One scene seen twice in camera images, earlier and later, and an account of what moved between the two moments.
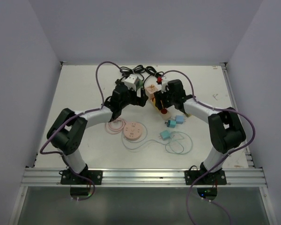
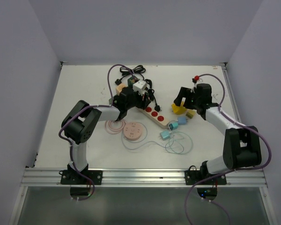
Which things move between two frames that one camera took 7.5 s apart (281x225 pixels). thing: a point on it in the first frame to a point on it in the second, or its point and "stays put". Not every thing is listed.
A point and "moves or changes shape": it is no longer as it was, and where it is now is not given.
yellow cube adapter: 154,105 moves or changes shape
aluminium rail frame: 144,177 stays put
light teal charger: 165,134 stays put
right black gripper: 158,96 to 186,93
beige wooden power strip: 168,113 to 156,117
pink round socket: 132,131 stays put
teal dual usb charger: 171,123 moves or changes shape
